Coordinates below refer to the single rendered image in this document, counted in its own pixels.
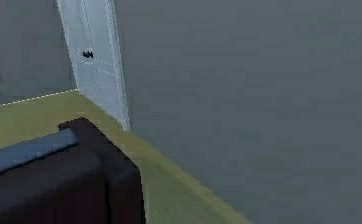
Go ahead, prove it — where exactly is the white room door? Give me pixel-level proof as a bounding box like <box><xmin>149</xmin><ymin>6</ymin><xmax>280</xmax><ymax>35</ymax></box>
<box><xmin>56</xmin><ymin>0</ymin><xmax>131</xmax><ymax>132</ymax></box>

